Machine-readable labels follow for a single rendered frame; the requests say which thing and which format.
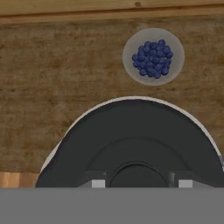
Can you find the heap of blueberries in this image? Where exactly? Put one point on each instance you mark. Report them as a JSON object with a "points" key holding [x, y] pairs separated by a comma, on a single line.
{"points": [[153, 59]]}

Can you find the clear glass bowl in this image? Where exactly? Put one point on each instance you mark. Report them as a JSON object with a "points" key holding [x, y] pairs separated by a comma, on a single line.
{"points": [[131, 70]]}

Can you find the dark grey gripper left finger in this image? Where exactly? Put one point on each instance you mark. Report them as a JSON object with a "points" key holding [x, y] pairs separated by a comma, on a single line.
{"points": [[98, 183]]}

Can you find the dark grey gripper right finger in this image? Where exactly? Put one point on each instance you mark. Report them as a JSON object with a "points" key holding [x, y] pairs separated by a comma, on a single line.
{"points": [[185, 183]]}

